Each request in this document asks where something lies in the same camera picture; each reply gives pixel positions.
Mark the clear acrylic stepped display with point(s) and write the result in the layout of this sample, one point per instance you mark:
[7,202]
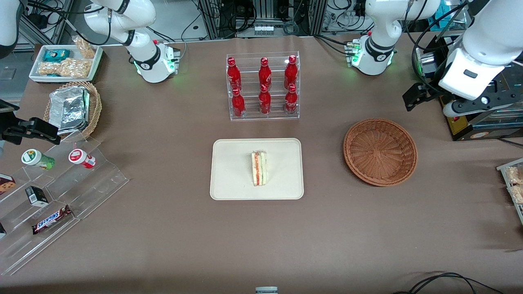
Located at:
[94,183]

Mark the Snickers chocolate bar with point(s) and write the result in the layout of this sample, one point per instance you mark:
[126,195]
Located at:
[51,220]

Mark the teal snack packet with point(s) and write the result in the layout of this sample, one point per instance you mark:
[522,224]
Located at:
[56,55]

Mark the green lidded snack cup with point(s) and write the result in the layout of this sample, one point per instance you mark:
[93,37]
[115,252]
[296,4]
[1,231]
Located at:
[33,157]

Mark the large clear peanut snack bag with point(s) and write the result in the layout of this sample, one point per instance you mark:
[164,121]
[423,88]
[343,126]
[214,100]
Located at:
[67,68]

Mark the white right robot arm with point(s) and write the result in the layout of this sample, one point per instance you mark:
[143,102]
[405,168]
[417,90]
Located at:
[143,49]

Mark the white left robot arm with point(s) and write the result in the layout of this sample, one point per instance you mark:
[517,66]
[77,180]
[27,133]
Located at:
[482,41]

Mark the triangular sandwich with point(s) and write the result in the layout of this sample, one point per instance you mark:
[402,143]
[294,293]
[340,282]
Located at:
[260,169]

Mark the red lidded snack cup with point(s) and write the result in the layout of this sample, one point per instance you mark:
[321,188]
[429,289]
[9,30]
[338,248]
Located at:
[78,156]

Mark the aluminium frame equipment rack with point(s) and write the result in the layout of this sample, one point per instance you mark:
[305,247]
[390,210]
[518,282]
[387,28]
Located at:
[212,18]

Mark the red Coca-Cola bottle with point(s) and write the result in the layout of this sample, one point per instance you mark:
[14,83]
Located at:
[291,72]
[264,102]
[233,75]
[291,102]
[238,105]
[264,73]

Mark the light tan wicker basket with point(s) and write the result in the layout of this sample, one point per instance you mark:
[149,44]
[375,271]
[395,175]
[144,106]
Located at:
[96,106]

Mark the stainless steel tray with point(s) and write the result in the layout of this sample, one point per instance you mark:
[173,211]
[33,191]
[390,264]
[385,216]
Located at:
[427,61]

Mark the red chocolate chip cookie box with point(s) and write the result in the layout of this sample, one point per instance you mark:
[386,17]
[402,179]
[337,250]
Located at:
[6,184]

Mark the clear rack with snacks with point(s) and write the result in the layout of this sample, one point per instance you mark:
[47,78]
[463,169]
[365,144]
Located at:
[504,168]

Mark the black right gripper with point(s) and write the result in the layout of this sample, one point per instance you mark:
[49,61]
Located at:
[9,131]

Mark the white rectangular snack tray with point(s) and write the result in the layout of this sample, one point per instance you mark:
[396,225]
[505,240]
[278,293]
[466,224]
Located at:
[39,59]

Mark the brown round wicker basket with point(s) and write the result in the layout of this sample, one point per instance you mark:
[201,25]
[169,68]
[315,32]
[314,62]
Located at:
[380,151]

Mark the small clear peanut snack bag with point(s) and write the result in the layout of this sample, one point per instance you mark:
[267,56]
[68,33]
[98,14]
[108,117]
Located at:
[86,48]

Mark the clear acrylic bottle rack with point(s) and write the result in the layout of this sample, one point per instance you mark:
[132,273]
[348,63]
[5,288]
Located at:
[278,116]

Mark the pale rice snack bag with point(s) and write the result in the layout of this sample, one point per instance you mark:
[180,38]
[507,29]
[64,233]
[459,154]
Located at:
[515,174]
[518,194]

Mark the small black barcode box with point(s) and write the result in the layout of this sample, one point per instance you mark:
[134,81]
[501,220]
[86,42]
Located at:
[37,197]

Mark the cream plastic serving tray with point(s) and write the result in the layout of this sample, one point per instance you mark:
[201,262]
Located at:
[233,169]

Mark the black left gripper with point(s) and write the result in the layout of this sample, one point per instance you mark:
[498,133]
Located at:
[434,86]

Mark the aluminium foil food container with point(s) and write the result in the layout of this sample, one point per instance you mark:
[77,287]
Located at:
[67,108]

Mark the white power strip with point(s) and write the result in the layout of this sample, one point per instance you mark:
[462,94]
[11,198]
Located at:
[263,29]

